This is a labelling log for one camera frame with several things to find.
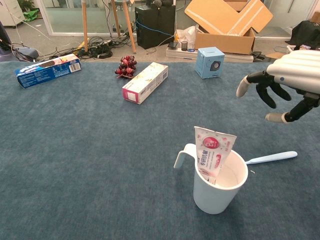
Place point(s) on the dark blue seat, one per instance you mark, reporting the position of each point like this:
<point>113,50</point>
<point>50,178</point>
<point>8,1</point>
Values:
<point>25,53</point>

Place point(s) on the white pink toothpaste box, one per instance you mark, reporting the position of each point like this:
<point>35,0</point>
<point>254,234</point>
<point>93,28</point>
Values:
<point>146,82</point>

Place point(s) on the white plastic bag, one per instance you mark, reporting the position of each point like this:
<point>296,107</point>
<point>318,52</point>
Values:
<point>186,33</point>

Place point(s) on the red grape bunch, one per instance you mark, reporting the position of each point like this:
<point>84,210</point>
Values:
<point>126,66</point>

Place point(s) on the light blue carton box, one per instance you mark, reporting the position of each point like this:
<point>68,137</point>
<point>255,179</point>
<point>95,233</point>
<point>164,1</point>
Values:
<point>208,63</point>

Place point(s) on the black computer tower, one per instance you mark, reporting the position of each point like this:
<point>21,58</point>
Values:
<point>155,27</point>

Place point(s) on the open cardboard box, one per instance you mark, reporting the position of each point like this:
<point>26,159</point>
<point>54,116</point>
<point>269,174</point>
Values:
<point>225,17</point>

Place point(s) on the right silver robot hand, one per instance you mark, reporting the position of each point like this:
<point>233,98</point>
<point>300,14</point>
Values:
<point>300,70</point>

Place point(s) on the white pink toothpaste tube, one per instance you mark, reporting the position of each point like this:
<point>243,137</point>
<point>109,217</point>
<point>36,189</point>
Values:
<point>211,152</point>

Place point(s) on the black mesh pen cup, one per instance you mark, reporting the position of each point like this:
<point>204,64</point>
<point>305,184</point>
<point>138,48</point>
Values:
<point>184,46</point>

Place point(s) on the wooden stand leg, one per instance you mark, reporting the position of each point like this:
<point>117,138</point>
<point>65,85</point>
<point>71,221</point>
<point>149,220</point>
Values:
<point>115,20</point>
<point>85,25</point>
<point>128,27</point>

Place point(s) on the blue cookie box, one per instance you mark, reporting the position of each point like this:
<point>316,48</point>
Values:
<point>45,72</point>

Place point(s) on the blue table mat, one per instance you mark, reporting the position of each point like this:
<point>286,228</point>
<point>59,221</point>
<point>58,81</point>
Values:
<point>75,162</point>

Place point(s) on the green bag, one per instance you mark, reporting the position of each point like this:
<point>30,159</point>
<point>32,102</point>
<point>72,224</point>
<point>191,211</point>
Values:
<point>31,15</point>

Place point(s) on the black metal bracket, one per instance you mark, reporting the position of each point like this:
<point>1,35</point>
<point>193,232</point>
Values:
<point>258,55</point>

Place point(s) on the black draped cloth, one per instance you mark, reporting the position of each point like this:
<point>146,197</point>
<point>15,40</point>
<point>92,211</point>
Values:
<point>305,32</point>

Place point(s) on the light blue toothbrush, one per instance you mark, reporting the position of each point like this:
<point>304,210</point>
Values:
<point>275,157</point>

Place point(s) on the white cabinet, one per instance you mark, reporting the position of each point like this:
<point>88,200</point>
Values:
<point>10,12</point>

